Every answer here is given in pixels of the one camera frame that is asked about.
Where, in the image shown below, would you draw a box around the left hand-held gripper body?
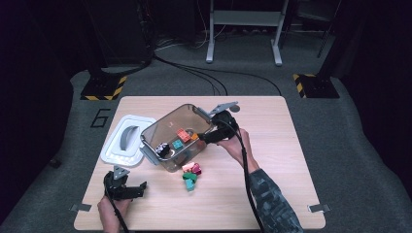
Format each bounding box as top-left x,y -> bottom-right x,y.
103,165 -> 131,200

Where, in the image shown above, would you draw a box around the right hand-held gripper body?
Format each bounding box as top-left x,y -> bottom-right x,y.
208,101 -> 240,140

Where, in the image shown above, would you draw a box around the coral toy block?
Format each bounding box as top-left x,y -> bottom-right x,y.
176,128 -> 192,144

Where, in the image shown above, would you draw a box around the white storage box lid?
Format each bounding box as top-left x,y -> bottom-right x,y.
100,114 -> 157,168

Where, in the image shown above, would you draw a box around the translucent grey storage box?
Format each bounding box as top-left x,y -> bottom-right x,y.
139,103 -> 217,173

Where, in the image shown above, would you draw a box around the white toy ambulance car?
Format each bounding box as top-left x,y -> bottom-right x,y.
154,143 -> 171,159

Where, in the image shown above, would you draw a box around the person's left hand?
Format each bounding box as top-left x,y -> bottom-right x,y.
97,195 -> 132,232

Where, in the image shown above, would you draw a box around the person's right hand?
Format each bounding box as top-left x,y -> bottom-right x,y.
217,128 -> 260,173

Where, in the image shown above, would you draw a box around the grey tape strip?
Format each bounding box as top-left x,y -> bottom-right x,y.
69,203 -> 92,213
307,203 -> 331,214

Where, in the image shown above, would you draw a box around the hazard striped stand base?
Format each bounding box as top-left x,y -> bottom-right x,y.
80,75 -> 128,101
292,73 -> 340,99

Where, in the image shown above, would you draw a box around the grey metal stand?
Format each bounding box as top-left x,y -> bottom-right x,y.
205,0 -> 291,67

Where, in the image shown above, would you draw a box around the thin black stand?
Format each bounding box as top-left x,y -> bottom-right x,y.
317,18 -> 335,59

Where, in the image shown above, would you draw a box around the dark cabinet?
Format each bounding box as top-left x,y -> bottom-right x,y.
82,0 -> 154,66

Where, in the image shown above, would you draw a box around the left hand-held gripper cable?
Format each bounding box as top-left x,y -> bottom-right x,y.
104,181 -> 130,233

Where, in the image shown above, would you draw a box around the hand-held gripper cable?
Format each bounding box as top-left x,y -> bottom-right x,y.
104,181 -> 130,233
213,118 -> 266,233

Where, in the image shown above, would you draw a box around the right hand-held gripper cable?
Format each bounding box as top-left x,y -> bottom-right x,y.
213,118 -> 266,233

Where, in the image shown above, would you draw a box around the black floor cable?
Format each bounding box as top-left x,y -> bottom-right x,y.
181,64 -> 283,97
154,54 -> 228,97

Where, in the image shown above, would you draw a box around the white floor cables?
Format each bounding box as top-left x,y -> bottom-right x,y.
154,27 -> 227,51

